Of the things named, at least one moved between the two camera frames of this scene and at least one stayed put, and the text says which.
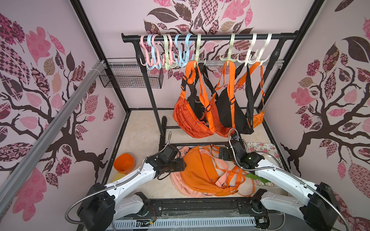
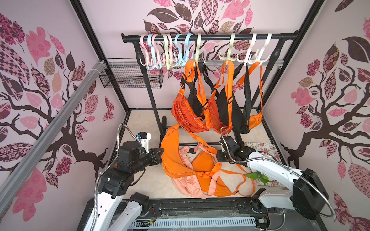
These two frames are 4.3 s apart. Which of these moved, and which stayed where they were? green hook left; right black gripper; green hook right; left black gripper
Moved: left black gripper
Stayed: right black gripper; green hook left; green hook right
